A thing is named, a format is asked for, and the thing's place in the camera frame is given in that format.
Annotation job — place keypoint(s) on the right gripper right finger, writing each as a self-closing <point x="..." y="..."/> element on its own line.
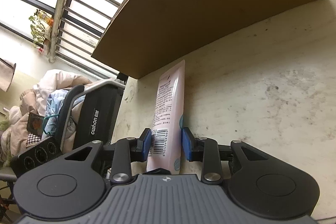
<point x="192" y="147"/>

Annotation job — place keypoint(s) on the potted plant on sill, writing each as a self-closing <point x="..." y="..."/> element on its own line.
<point x="41" y="26"/>

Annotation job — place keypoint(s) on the brown cardboard box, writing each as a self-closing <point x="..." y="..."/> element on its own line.
<point x="145" y="35"/>

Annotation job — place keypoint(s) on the pile of bedding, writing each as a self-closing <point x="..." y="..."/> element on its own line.
<point x="37" y="115"/>

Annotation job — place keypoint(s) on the pink white cream tube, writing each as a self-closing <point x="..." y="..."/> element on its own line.
<point x="166" y="146"/>

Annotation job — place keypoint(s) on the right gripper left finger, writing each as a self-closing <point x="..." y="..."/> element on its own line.
<point x="140" y="147"/>

